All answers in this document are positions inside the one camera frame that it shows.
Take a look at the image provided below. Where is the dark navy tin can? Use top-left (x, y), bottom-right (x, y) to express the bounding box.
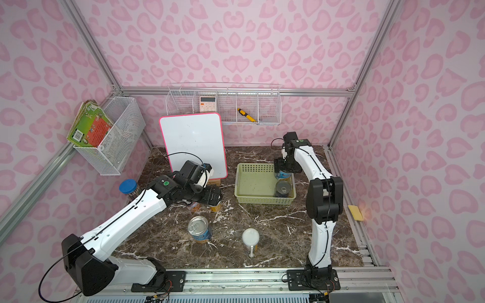
top-left (274, 179), bottom-right (292, 198)

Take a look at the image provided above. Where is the blue tin can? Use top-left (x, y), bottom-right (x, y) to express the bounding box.
top-left (188, 216), bottom-right (212, 243)
top-left (275, 171), bottom-right (292, 180)

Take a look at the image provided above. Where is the green plastic basket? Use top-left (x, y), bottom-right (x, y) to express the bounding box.
top-left (234, 163), bottom-right (297, 206)

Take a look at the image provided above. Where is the yellow can white lid spoon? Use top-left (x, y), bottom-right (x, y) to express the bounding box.
top-left (242, 228), bottom-right (260, 258)

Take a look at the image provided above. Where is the blue lid pencil jar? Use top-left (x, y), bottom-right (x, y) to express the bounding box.
top-left (119, 179), bottom-right (141, 201)

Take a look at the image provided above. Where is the small yellow white-lid can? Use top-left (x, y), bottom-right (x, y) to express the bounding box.
top-left (210, 203), bottom-right (222, 212)

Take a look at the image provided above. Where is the red white lidded can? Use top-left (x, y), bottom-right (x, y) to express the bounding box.
top-left (187, 202), bottom-right (201, 213)

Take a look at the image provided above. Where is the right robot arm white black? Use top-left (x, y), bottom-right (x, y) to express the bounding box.
top-left (274, 132), bottom-right (344, 286)

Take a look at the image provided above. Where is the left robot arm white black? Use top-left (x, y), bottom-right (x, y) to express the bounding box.
top-left (61, 175), bottom-right (221, 297)

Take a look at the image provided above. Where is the wooden whiteboard stand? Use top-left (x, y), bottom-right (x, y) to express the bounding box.
top-left (207, 179), bottom-right (221, 187)

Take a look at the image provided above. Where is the pink framed whiteboard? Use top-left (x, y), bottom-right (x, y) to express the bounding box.
top-left (159, 112), bottom-right (227, 179)

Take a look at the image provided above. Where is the yellow black utility knife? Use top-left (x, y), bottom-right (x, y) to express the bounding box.
top-left (237, 109), bottom-right (256, 123)

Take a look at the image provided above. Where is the yellow sticky note pad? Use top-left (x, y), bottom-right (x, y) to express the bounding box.
top-left (348, 205), bottom-right (365, 222)

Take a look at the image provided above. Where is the white pink calculator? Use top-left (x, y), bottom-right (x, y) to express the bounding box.
top-left (199, 96), bottom-right (217, 112)

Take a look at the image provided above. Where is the green red booklet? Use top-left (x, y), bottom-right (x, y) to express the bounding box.
top-left (66, 100), bottom-right (114, 148)

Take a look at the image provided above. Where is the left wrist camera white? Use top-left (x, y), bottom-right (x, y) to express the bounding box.
top-left (181, 160), bottom-right (213, 188)

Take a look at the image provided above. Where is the white wire wall shelf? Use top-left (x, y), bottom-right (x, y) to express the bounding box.
top-left (165, 85), bottom-right (282, 126)

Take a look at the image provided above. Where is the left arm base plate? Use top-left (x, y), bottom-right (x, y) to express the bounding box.
top-left (131, 271), bottom-right (186, 294)

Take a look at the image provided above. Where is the white mesh wall basket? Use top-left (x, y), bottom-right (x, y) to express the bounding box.
top-left (74, 97), bottom-right (146, 175)

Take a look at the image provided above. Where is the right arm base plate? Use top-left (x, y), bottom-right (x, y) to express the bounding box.
top-left (285, 267), bottom-right (341, 292)

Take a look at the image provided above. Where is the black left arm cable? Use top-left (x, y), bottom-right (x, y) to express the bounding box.
top-left (37, 151), bottom-right (207, 303)

